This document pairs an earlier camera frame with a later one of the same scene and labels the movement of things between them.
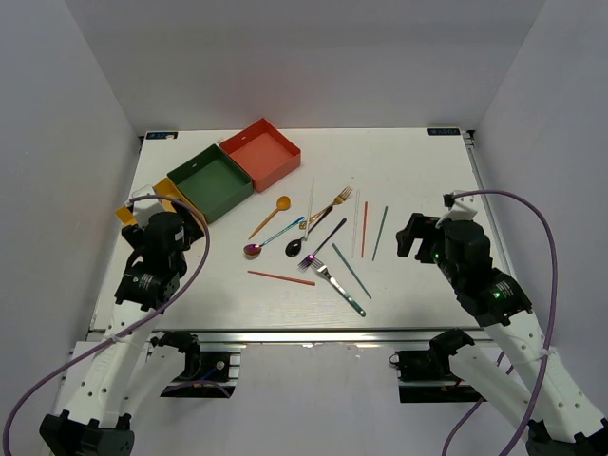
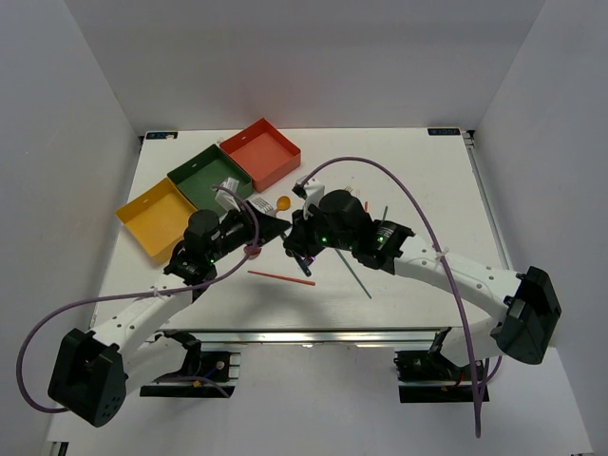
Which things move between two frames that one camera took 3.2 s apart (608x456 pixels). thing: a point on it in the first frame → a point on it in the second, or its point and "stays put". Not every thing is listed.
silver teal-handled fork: (322, 269) → (267, 206)
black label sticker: (161, 135) stays put
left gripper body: (192, 233) → (239, 231)
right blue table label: (444, 131) stays put
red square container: (264, 152) stays put
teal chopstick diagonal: (352, 271) stays put
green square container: (213, 182) stays put
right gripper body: (432, 252) → (314, 236)
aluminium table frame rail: (470, 139) stays put
